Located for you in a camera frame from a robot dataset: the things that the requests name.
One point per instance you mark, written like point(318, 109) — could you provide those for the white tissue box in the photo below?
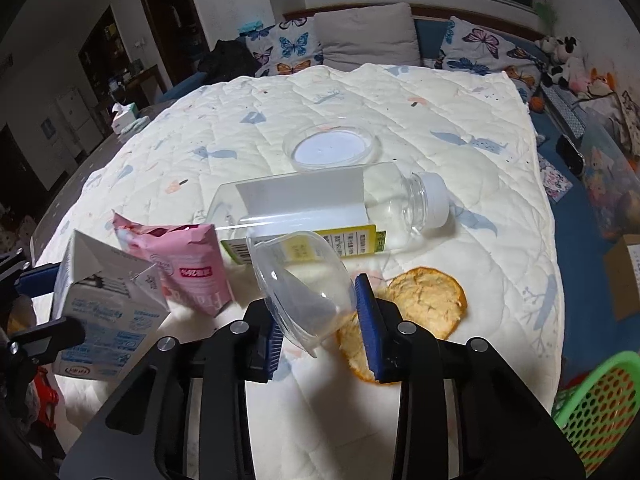
point(124, 119)

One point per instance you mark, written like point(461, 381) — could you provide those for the orange peel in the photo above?
point(425, 300)

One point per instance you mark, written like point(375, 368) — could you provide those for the butterfly print pillow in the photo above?
point(522, 72)
point(475, 42)
point(290, 50)

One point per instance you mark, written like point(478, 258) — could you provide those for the black pouch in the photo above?
point(570, 155)

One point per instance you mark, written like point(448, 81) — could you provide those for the printed white cloth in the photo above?
point(627, 115)

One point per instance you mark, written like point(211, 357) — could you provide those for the small orange ball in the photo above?
point(537, 103)

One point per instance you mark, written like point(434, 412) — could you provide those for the brown wooden desk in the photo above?
point(145, 82)

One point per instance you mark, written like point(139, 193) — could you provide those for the grey star tablecloth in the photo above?
point(100, 157)

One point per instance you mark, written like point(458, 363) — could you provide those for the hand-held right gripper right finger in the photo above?
point(369, 330)

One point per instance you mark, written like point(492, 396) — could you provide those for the grey pillow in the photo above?
point(365, 35)

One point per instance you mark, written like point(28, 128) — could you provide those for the orange fox plush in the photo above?
point(600, 82)

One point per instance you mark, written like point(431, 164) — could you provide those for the blue sofa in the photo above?
point(575, 240)

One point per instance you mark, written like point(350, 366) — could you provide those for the green plastic basket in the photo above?
point(605, 420)

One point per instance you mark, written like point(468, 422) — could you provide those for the white cabinet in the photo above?
point(75, 120)

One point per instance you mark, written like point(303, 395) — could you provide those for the black clothing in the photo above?
point(227, 62)

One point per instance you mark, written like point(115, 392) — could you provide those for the dark wooden cabinet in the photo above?
point(105, 45)

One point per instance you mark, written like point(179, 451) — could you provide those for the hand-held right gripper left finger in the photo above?
point(274, 355)

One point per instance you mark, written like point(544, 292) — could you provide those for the dark wooden door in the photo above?
point(170, 20)

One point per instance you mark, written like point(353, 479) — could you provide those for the cardboard box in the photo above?
point(625, 280)

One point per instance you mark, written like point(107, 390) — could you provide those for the colourful sticker book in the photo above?
point(555, 177)

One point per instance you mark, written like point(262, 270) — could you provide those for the white printed quilt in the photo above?
point(400, 110)

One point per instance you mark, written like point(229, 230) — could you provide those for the blue patterned box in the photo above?
point(567, 112)

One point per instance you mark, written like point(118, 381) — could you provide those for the white milk carton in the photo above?
point(110, 320)

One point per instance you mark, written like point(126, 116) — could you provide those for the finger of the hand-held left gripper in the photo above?
point(50, 337)
point(40, 277)

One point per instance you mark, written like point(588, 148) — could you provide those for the clear plastic cup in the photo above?
point(300, 305)

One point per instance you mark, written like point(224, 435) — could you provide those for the clear plastic bottle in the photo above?
point(390, 200)

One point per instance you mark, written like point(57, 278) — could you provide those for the pink snack packet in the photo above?
point(195, 270)

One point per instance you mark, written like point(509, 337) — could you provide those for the clear storage box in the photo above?
point(612, 180)

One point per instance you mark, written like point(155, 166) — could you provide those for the black and white cow plush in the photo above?
point(562, 60)

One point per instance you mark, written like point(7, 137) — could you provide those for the clear plastic lid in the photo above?
point(330, 150)

